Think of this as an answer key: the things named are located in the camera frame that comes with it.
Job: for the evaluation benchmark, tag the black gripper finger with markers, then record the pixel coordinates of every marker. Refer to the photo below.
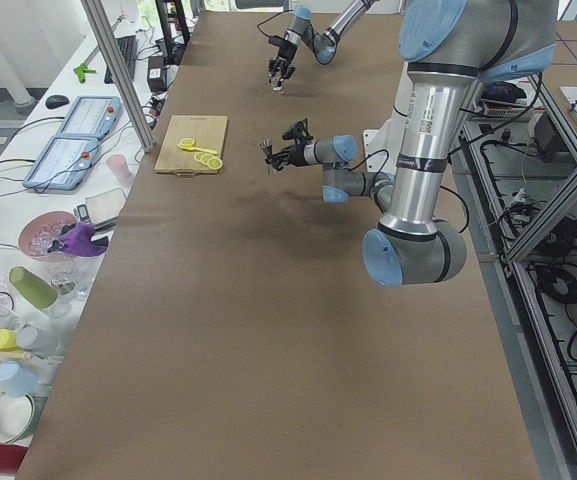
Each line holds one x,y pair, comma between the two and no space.
278,161
280,149
274,65
286,71

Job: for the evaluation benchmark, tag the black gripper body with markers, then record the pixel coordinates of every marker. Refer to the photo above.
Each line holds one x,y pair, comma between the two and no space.
285,52
295,153

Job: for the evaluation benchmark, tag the clear glass shaker cup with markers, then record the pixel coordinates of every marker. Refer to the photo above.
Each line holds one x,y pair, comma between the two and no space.
276,83

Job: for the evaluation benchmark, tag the steel jigger measuring cup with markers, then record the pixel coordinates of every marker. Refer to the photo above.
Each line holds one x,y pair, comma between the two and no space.
266,146

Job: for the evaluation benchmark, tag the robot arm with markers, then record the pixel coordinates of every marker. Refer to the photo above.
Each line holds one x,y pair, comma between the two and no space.
448,46
301,31

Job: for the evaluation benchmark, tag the pink cup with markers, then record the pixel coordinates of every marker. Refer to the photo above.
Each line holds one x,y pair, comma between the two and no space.
117,163

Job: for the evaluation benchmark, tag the green tumbler cup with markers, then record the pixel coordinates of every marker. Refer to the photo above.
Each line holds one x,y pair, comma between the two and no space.
32,288

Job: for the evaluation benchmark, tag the yellow cup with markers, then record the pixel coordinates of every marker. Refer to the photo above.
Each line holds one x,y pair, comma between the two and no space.
8,340

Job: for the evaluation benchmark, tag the light blue cup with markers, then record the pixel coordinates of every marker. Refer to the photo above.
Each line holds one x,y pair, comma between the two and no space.
17,380

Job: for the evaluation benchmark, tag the wooden cutting board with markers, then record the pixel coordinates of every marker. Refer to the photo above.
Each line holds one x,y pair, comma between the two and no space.
208,131

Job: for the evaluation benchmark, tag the yellow plastic spoon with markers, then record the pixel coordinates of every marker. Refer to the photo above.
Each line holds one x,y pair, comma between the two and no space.
206,150

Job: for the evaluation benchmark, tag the lemon slice on spoon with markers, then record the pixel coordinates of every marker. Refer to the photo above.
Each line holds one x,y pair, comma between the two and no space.
186,144

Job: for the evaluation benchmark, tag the black keyboard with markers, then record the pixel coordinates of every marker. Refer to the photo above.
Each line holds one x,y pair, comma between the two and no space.
127,47

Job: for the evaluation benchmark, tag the far teach pendant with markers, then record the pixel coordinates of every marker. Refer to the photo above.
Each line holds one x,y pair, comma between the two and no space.
92,116

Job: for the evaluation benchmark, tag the teach pendant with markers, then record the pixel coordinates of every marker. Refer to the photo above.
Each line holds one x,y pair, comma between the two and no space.
63,163
92,116

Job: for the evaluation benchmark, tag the purple cloth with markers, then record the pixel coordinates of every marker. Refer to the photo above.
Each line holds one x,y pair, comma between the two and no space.
76,239

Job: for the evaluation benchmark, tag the near teach pendant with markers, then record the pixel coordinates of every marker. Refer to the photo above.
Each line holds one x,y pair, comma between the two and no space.
63,163

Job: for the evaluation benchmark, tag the black computer mouse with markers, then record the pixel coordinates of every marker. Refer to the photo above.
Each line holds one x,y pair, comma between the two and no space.
56,101

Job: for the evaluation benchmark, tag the clear wine glass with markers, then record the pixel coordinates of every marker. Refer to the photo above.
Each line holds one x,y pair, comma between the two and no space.
70,275

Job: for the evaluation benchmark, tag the pink bowl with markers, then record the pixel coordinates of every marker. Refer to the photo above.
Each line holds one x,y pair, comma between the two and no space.
39,233

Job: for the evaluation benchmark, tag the white green-rimmed bowl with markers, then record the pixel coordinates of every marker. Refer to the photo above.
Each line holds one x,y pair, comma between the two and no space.
17,418

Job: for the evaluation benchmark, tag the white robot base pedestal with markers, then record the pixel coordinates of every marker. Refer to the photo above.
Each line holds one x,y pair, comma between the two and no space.
385,142

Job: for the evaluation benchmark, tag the aluminium frame post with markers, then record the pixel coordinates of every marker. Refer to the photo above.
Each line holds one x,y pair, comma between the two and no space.
98,21

